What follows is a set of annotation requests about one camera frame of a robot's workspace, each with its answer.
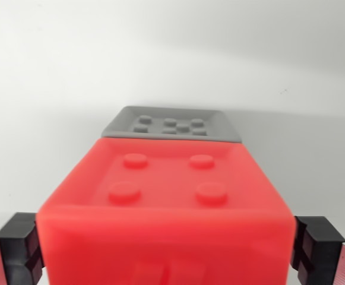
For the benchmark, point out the black-padded silver gripper left finger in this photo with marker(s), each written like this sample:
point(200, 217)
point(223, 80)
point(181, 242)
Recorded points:
point(12, 252)

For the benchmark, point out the black-padded silver gripper right finger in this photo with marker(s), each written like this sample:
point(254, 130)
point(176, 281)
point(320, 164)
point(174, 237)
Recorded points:
point(326, 255)

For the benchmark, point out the red cube with number four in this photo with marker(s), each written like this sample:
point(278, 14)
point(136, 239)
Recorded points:
point(166, 225)

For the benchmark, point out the grey studded cube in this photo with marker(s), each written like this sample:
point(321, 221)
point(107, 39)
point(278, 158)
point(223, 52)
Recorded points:
point(172, 126)

